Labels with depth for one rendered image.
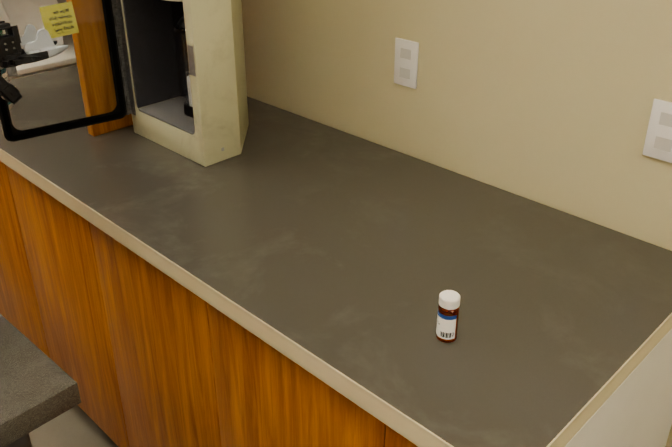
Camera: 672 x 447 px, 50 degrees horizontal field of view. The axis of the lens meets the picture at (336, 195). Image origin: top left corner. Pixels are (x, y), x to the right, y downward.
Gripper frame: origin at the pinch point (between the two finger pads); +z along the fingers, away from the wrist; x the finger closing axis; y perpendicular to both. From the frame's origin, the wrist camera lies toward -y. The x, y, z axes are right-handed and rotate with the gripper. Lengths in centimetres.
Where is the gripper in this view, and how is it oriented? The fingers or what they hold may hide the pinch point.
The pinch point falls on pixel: (57, 48)
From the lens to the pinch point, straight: 171.6
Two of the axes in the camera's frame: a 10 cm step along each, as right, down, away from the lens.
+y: -0.3, -8.9, -4.5
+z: 7.2, -3.3, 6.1
